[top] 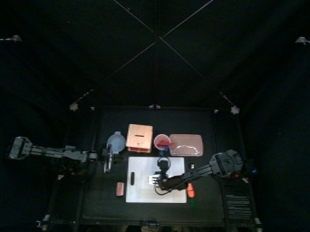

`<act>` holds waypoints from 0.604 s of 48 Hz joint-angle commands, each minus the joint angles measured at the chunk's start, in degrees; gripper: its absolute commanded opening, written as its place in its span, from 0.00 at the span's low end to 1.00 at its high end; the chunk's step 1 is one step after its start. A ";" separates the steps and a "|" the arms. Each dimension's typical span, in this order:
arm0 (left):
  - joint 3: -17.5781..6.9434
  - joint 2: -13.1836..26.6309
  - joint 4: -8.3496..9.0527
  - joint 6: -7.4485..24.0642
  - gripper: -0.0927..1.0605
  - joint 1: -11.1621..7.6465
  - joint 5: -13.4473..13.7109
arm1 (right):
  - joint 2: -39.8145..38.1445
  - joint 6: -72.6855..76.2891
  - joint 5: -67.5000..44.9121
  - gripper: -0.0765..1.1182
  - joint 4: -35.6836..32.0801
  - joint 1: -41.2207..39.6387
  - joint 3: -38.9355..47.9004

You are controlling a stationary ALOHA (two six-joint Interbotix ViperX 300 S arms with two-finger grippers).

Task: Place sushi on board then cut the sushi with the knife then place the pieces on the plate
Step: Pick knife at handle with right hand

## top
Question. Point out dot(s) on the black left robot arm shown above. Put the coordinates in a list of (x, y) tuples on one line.
[(48, 151)]

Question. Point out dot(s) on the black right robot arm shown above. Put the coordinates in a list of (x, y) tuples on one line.
[(226, 162)]

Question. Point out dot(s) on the pale blue plate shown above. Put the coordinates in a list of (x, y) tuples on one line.
[(118, 141)]

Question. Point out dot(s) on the white cutting board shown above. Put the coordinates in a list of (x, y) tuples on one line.
[(139, 193)]

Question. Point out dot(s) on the reddish toy sushi piece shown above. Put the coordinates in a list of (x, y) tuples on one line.
[(120, 189)]

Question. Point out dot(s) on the blue tape piece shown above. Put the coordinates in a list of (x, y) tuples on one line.
[(162, 152)]

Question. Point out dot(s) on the orange toy carrot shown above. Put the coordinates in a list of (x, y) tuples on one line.
[(190, 190)]

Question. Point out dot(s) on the blue toy spoon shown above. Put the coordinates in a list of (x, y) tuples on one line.
[(162, 148)]

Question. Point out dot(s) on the light wooden box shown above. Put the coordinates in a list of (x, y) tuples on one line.
[(139, 137)]

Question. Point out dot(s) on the red plastic cup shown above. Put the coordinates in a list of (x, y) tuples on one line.
[(160, 139)]

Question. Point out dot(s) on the pink rectangular tray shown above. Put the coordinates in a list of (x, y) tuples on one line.
[(186, 142)]

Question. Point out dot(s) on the white printed warning label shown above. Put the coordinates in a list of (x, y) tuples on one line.
[(238, 206)]

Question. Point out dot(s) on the grey frame corner bracket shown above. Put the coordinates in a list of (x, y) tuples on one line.
[(13, 38), (154, 106), (74, 106), (302, 40), (234, 109)]

